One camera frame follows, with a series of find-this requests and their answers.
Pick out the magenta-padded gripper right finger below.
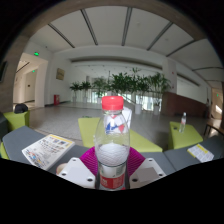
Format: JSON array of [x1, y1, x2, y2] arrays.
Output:
[[126, 146, 167, 190]]

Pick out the large lime green seat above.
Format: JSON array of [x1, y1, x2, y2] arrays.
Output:
[[77, 117, 164, 153]]

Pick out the yellow and white leaflet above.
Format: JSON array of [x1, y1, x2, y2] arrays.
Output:
[[187, 143, 215, 163]]

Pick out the framed wall picture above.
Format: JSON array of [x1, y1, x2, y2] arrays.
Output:
[[55, 68, 66, 81]]

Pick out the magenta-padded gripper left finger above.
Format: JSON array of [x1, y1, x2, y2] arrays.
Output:
[[56, 146, 100, 190]]

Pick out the lime green stool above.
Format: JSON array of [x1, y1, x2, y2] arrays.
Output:
[[3, 110, 31, 132]]

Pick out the red white blue geometric box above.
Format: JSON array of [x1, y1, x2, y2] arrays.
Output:
[[104, 106, 133, 134]]

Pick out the red-capped clear water bottle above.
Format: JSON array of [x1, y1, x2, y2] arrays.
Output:
[[93, 95, 132, 192]]

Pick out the dark grey seat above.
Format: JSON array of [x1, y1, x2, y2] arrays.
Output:
[[0, 111, 10, 141]]

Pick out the small lime green square seat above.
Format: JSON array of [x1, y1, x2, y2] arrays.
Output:
[[168, 121, 204, 150]]

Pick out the small clear water bottle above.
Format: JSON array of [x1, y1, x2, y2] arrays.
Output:
[[178, 111, 188, 134]]

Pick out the large printed magazine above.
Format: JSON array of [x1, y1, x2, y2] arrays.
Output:
[[21, 133, 76, 171]]

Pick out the black bag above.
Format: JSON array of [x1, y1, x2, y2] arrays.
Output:
[[13, 103, 29, 114]]

